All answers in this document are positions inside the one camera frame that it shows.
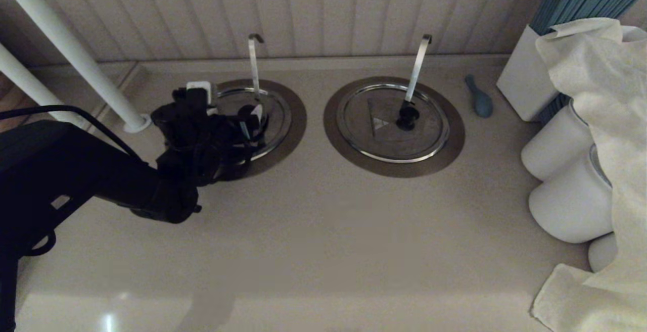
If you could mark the short white pole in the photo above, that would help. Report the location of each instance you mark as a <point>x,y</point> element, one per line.
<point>25,82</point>

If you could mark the white pole base flange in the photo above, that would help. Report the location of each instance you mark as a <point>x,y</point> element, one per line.
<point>136,126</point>

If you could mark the white woven cloth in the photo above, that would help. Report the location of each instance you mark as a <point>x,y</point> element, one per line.
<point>606,94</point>

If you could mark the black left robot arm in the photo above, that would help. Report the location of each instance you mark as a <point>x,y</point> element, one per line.
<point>76,170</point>

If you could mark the blue plastic spoon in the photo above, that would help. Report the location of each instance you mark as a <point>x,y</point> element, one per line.
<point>481,103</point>

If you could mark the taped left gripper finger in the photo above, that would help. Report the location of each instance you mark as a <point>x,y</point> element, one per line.
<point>258,114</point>

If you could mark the right round metal lid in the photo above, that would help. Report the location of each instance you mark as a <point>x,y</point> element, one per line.
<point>394,171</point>

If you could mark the white straw holder box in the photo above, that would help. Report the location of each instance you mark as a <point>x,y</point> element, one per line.
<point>525,79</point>

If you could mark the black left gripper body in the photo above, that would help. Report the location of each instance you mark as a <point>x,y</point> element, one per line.
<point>202,140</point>

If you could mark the small white ceramic jar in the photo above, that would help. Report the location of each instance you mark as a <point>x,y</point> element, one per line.
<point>601,253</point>

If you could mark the long white pole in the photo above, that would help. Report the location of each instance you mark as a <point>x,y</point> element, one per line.
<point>65,39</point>

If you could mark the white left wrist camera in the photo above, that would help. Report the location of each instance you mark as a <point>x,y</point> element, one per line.
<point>199,89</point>

